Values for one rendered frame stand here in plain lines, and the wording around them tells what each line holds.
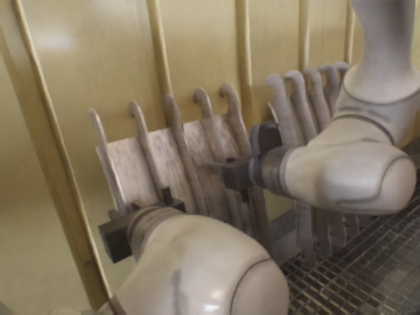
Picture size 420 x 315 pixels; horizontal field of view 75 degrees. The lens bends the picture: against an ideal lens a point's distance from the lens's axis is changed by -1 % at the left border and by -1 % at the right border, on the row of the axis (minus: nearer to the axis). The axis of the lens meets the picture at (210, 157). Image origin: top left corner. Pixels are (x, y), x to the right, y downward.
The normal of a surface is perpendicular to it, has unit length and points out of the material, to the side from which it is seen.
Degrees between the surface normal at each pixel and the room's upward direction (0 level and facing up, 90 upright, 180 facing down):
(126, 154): 62
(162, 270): 35
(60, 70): 90
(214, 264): 25
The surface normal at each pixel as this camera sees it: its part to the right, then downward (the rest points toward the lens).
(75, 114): 0.57, 0.25
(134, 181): 0.48, -0.14
